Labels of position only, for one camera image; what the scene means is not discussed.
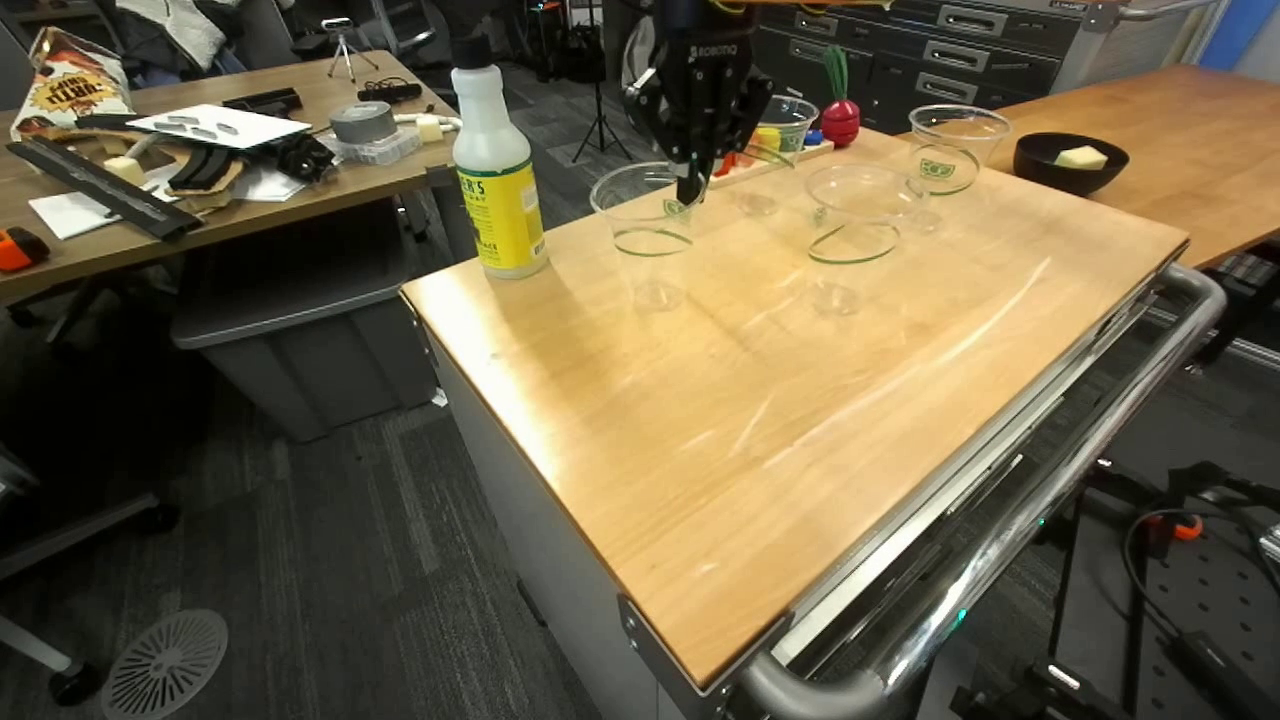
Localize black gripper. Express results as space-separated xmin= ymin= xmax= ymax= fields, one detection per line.
xmin=662 ymin=17 xmax=777 ymax=207

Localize red radish toy green leaves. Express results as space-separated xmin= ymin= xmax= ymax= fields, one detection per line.
xmin=815 ymin=44 xmax=863 ymax=152

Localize thin black tripod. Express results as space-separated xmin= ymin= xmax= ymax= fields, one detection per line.
xmin=569 ymin=0 xmax=647 ymax=172

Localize white spray bottle yellow label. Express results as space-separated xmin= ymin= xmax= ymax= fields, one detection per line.
xmin=447 ymin=60 xmax=552 ymax=283

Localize dark drawer tool chest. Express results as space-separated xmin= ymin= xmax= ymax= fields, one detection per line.
xmin=743 ymin=0 xmax=1213 ymax=135

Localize black bowl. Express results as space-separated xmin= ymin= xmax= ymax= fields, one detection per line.
xmin=1013 ymin=127 xmax=1133 ymax=201

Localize flat black device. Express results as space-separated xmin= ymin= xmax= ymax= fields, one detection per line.
xmin=218 ymin=83 xmax=310 ymax=118
xmin=357 ymin=74 xmax=428 ymax=108

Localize grey tape roll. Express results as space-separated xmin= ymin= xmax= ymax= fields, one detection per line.
xmin=329 ymin=96 xmax=401 ymax=152

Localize pale yellow food piece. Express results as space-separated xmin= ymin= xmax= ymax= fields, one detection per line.
xmin=1051 ymin=138 xmax=1112 ymax=175

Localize small desk tripod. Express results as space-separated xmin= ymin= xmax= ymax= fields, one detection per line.
xmin=316 ymin=13 xmax=378 ymax=86

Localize black bulky gadget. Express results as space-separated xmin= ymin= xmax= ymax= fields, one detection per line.
xmin=273 ymin=131 xmax=341 ymax=183

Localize grey cart cabinet body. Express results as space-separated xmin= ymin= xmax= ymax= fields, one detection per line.
xmin=421 ymin=311 xmax=734 ymax=720

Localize white paper sheet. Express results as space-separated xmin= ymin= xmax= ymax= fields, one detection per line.
xmin=124 ymin=100 xmax=313 ymax=152

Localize blue panel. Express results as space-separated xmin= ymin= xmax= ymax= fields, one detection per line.
xmin=1195 ymin=0 xmax=1280 ymax=74

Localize white jacket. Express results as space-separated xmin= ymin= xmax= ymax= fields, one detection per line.
xmin=111 ymin=0 xmax=231 ymax=73

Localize orange clamp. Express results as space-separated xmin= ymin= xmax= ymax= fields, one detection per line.
xmin=1150 ymin=507 xmax=1213 ymax=547

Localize long black bar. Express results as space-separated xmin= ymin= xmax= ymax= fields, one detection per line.
xmin=3 ymin=135 xmax=205 ymax=242

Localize small white note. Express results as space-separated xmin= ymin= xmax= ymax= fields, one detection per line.
xmin=24 ymin=186 xmax=115 ymax=242

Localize snack chips bag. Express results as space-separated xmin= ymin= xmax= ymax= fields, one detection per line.
xmin=9 ymin=29 xmax=138 ymax=144

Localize black perforated breadboard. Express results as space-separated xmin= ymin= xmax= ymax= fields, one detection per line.
xmin=932 ymin=531 xmax=1280 ymax=720

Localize small orange object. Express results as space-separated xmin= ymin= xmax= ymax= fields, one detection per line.
xmin=0 ymin=222 xmax=58 ymax=277

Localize office chair base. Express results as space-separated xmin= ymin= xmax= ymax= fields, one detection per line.
xmin=0 ymin=434 xmax=186 ymax=710

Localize round floor vent grate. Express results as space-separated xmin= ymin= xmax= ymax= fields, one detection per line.
xmin=97 ymin=607 xmax=231 ymax=720

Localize white cable with adapter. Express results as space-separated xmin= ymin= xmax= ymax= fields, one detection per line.
xmin=393 ymin=110 xmax=466 ymax=144

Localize silver cart handle bar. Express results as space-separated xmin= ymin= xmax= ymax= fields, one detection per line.
xmin=734 ymin=260 xmax=1232 ymax=720

